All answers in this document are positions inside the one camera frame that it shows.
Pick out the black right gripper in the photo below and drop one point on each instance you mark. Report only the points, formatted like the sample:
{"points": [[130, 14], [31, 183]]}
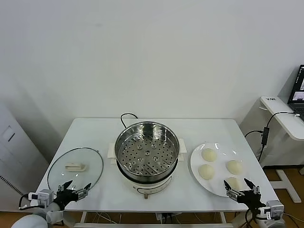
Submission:
{"points": [[250, 199]]}

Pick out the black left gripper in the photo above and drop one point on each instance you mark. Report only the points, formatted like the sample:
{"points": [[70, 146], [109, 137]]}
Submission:
{"points": [[66, 196]]}

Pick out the white steamed baozi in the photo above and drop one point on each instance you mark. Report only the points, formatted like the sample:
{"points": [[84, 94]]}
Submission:
{"points": [[206, 171], [209, 154], [235, 182], [234, 166]]}

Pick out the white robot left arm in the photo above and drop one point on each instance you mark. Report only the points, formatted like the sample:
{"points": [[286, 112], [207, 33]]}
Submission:
{"points": [[28, 221]]}

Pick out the stainless steel steamer basket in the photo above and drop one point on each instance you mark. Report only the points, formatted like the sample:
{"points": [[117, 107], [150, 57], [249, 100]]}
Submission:
{"points": [[126, 140]]}

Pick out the white round plate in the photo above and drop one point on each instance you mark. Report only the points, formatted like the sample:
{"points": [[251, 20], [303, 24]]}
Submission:
{"points": [[218, 161]]}

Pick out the white cabinet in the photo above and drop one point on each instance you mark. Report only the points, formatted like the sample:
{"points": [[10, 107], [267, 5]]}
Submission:
{"points": [[14, 154]]}

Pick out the cream electric cooker base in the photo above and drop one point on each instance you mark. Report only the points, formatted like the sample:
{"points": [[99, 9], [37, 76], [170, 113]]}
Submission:
{"points": [[152, 185]]}

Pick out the white power strip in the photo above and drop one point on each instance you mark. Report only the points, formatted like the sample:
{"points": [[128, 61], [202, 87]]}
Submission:
{"points": [[158, 216]]}

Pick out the white side desk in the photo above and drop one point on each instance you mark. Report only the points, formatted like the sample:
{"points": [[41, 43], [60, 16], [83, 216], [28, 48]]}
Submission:
{"points": [[278, 107]]}

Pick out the black laptop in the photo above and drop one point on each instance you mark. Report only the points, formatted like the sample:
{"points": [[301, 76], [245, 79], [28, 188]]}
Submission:
{"points": [[298, 95]]}

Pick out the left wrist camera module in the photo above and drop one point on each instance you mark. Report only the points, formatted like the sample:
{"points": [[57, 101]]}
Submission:
{"points": [[45, 196]]}

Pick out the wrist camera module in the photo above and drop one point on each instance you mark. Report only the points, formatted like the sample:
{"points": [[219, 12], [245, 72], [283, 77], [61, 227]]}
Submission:
{"points": [[45, 196], [275, 207]]}

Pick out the white table frame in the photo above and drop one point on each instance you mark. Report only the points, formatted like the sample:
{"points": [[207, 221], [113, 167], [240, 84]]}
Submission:
{"points": [[222, 216]]}

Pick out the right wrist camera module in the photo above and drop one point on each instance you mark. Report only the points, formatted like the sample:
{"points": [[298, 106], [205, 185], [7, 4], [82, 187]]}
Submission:
{"points": [[275, 207]]}

